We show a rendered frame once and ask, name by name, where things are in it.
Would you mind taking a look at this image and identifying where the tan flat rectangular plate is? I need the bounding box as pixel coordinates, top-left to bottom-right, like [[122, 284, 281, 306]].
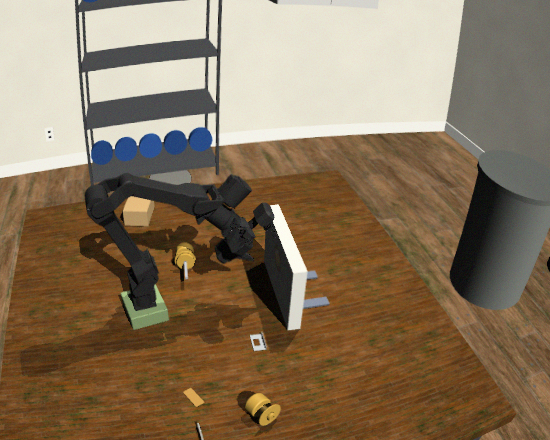
[[183, 388, 205, 407]]

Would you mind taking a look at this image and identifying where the tan cardboard box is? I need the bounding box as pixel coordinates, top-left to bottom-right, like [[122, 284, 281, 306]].
[[123, 196, 154, 226]]

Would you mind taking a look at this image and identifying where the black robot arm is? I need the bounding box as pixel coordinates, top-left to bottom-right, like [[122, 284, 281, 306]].
[[85, 173, 255, 311]]

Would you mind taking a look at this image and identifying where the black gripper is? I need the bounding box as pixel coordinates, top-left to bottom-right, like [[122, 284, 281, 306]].
[[215, 202, 279, 264]]

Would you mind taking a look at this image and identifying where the brass door knob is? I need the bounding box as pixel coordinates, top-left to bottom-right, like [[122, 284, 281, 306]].
[[175, 243, 196, 279], [245, 393, 281, 426]]

